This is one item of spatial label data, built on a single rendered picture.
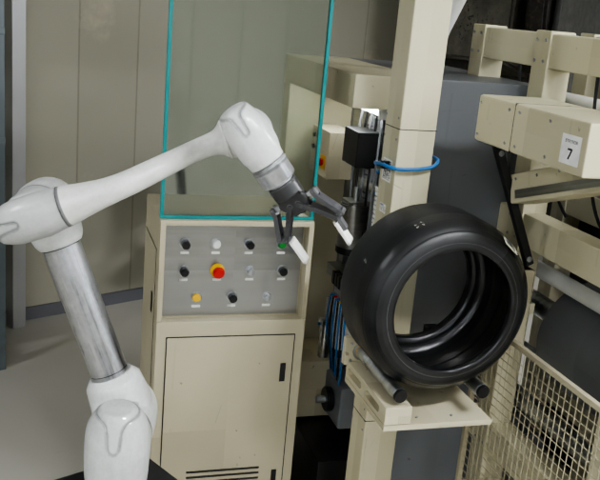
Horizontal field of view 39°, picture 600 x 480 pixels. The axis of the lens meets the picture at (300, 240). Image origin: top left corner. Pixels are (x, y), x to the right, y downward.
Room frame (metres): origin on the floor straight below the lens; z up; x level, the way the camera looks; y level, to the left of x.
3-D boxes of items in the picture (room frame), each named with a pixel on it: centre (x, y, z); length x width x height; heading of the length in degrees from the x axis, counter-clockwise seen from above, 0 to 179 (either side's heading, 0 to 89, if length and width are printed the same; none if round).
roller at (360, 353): (2.54, -0.29, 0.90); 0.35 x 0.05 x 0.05; 18
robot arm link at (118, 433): (1.92, 0.41, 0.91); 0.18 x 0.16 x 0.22; 5
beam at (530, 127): (2.55, -0.75, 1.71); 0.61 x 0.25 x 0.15; 18
